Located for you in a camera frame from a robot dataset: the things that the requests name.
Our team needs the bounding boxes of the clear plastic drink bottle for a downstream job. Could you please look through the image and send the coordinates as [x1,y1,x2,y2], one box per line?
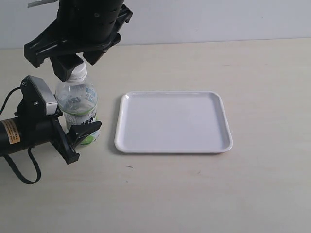
[55,77,98,130]

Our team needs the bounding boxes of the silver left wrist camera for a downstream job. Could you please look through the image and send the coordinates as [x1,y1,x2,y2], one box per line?
[27,75,56,116]

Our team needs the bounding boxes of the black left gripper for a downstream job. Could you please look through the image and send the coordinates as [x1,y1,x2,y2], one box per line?
[15,77,102,164]

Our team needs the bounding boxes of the white rectangular plastic tray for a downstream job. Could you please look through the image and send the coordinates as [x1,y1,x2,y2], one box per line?
[114,91,233,154]

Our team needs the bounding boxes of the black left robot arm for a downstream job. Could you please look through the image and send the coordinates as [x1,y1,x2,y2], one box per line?
[0,76,102,164]

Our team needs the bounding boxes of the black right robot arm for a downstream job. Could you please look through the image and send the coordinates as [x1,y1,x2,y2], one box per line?
[24,0,133,82]

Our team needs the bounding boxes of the white bottle cap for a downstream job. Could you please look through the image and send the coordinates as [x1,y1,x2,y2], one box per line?
[69,62,87,82]

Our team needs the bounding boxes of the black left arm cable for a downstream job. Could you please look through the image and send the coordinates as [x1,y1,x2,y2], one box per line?
[0,87,41,185]

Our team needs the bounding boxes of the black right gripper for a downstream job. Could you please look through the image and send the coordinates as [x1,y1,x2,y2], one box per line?
[24,4,133,82]

